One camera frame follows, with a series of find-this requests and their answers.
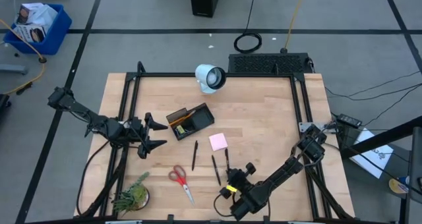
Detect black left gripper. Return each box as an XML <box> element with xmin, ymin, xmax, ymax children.
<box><xmin>122</xmin><ymin>112</ymin><xmax>169</xmax><ymax>160</ymax></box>

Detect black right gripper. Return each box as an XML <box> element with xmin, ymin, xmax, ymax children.
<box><xmin>219</xmin><ymin>162</ymin><xmax>257</xmax><ymax>202</ymax></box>

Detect black pen with scale print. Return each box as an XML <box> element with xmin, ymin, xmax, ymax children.
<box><xmin>211</xmin><ymin>154</ymin><xmax>222</xmax><ymax>187</ymax></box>

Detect pink sticky note pad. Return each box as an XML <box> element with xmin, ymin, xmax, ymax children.
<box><xmin>208</xmin><ymin>132</ymin><xmax>229</xmax><ymax>152</ymax></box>

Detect red handled scissors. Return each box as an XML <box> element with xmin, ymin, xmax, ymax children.
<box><xmin>167</xmin><ymin>164</ymin><xmax>196</xmax><ymax>208</ymax></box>

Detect black mesh desk organizer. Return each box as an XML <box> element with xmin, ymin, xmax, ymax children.
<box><xmin>165</xmin><ymin>102</ymin><xmax>216</xmax><ymax>142</ymax></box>

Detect potted green succulent plant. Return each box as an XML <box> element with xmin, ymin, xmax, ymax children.
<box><xmin>113</xmin><ymin>171</ymin><xmax>151</xmax><ymax>217</ymax></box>

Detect white spotlight lamp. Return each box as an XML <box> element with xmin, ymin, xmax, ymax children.
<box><xmin>195</xmin><ymin>63</ymin><xmax>227</xmax><ymax>95</ymax></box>

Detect black vented equipment case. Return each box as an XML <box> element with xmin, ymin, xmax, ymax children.
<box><xmin>227</xmin><ymin>52</ymin><xmax>313</xmax><ymax>75</ymax></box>

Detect black power adapter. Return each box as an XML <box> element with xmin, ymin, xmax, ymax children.
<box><xmin>335</xmin><ymin>113</ymin><xmax>363</xmax><ymax>130</ymax></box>

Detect blue plastic bin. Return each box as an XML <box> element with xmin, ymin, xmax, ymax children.
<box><xmin>3</xmin><ymin>3</ymin><xmax>73</xmax><ymax>56</ymax></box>

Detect white paper sheet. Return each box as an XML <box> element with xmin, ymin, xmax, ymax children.
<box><xmin>348</xmin><ymin>127</ymin><xmax>395</xmax><ymax>180</ymax></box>

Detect black computer tower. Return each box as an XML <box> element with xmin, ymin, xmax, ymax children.
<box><xmin>189</xmin><ymin>0</ymin><xmax>224</xmax><ymax>18</ymax></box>

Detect black diagonal beam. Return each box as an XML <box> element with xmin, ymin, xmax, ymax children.
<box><xmin>340</xmin><ymin>115</ymin><xmax>422</xmax><ymax>161</ymax></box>

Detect black floor object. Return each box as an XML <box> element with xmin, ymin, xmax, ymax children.
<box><xmin>0</xmin><ymin>93</ymin><xmax>12</xmax><ymax>117</ymax></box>

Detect grey metal floor foot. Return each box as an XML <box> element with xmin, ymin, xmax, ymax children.
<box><xmin>0</xmin><ymin>63</ymin><xmax>29</xmax><ymax>76</ymax></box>

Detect white printed cardboard box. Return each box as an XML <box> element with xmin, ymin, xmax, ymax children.
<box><xmin>14</xmin><ymin>23</ymin><xmax>47</xmax><ymax>43</ymax></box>
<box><xmin>15</xmin><ymin>2</ymin><xmax>44</xmax><ymax>24</ymax></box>

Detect yellow round object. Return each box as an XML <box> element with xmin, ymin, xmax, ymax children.
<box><xmin>388</xmin><ymin>177</ymin><xmax>410</xmax><ymax>195</ymax></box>

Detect dark upright stand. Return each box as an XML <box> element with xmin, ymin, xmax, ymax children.
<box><xmin>402</xmin><ymin>126</ymin><xmax>422</xmax><ymax>224</ymax></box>

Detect grey metal base plate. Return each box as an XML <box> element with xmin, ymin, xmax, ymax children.
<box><xmin>298</xmin><ymin>121</ymin><xmax>317</xmax><ymax>133</ymax></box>

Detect black hanging coiled cable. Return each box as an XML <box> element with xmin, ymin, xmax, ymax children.
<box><xmin>233</xmin><ymin>0</ymin><xmax>264</xmax><ymax>55</ymax></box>

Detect yellow hanging power cord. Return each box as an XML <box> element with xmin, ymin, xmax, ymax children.
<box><xmin>284</xmin><ymin>0</ymin><xmax>308</xmax><ymax>51</ymax></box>

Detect yellow floor cable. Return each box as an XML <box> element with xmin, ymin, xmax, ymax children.
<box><xmin>0</xmin><ymin>18</ymin><xmax>47</xmax><ymax>96</ymax></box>

